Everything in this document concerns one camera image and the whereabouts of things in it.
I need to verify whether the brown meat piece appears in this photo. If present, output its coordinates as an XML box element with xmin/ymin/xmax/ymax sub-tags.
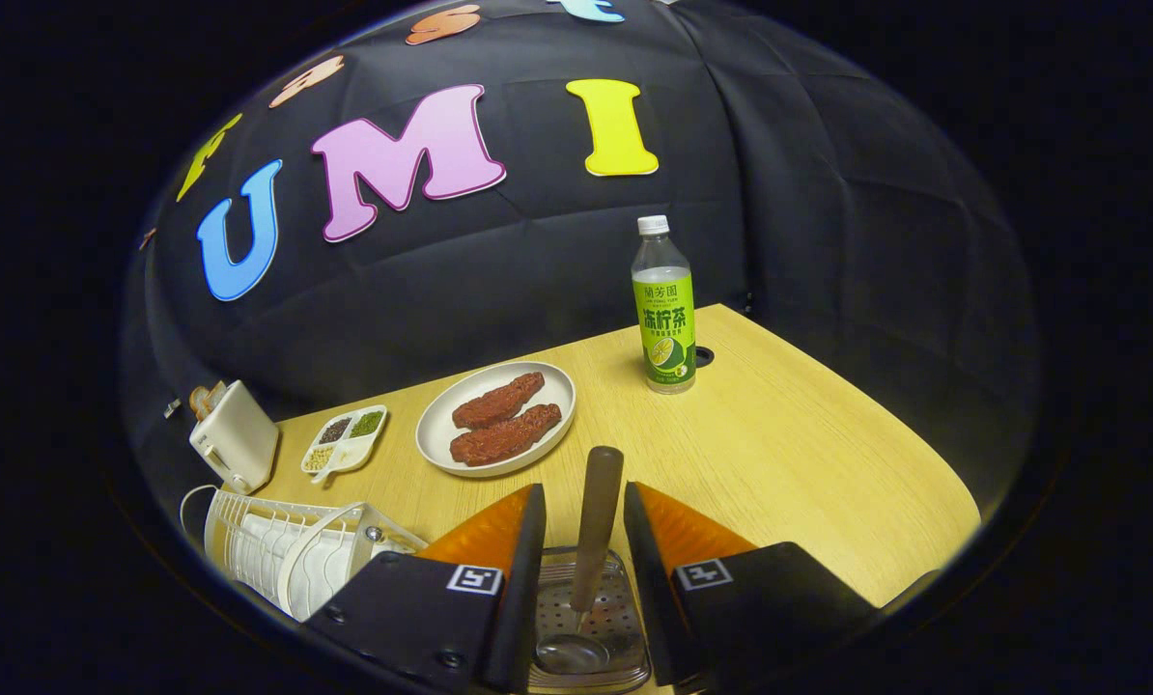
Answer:
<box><xmin>449</xmin><ymin>403</ymin><xmax>563</xmax><ymax>467</ymax></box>
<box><xmin>452</xmin><ymin>372</ymin><xmax>546</xmax><ymax>430</ymax></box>

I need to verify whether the white round meat dish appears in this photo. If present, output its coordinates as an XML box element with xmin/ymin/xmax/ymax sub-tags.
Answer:
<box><xmin>415</xmin><ymin>361</ymin><xmax>577</xmax><ymax>479</ymax></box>

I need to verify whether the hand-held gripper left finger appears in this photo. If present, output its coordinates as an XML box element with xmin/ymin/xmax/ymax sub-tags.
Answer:
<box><xmin>301</xmin><ymin>483</ymin><xmax>548</xmax><ymax>694</ymax></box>

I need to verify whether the white divided bean tray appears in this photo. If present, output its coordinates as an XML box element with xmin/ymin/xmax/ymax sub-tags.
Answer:
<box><xmin>301</xmin><ymin>404</ymin><xmax>389</xmax><ymax>485</ymax></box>

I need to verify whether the white wire dish rack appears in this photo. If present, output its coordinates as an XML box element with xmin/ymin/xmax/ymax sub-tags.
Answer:
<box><xmin>180</xmin><ymin>483</ymin><xmax>430</xmax><ymax>622</ymax></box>

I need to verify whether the metal mesh basket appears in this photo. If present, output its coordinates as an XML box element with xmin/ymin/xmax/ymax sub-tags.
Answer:
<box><xmin>523</xmin><ymin>546</ymin><xmax>653</xmax><ymax>694</ymax></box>

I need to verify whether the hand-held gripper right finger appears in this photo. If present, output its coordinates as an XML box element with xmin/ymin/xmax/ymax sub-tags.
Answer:
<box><xmin>623</xmin><ymin>481</ymin><xmax>882</xmax><ymax>691</ymax></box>

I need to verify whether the green label drink bottle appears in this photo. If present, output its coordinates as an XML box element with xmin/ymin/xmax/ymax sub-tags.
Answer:
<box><xmin>631</xmin><ymin>214</ymin><xmax>698</xmax><ymax>396</ymax></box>

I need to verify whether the black backdrop cloth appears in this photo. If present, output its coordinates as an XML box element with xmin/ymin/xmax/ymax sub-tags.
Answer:
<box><xmin>118</xmin><ymin>0</ymin><xmax>1041</xmax><ymax>542</ymax></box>

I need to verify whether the white toaster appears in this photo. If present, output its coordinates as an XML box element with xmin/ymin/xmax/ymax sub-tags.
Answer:
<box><xmin>188</xmin><ymin>379</ymin><xmax>280</xmax><ymax>496</ymax></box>

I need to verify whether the wooden handled metal spoon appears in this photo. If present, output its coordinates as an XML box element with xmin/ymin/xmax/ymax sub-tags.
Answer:
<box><xmin>535</xmin><ymin>445</ymin><xmax>626</xmax><ymax>676</ymax></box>

